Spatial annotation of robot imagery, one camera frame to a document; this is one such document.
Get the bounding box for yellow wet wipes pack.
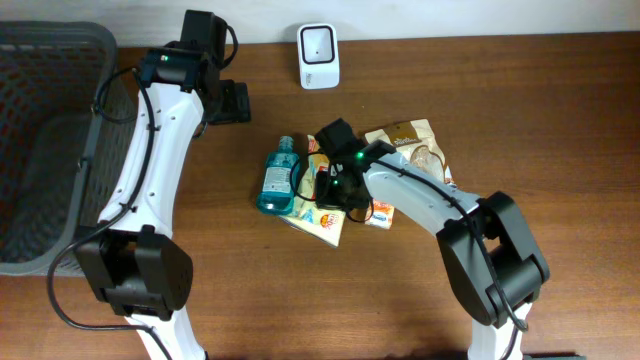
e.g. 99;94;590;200
281;135;345;248

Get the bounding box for small orange box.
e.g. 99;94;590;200
365;200;395;230

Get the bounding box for blue mouthwash bottle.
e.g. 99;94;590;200
256;136;299;216

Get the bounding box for beige snack pouch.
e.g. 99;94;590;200
364;119;456;188

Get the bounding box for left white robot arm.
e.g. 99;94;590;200
73;10;251;359

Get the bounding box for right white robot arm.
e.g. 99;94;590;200
315;119;550;359

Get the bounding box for white barcode scanner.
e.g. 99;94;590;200
296;23;340;90

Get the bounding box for dark grey plastic basket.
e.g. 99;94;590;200
1;21;137;276

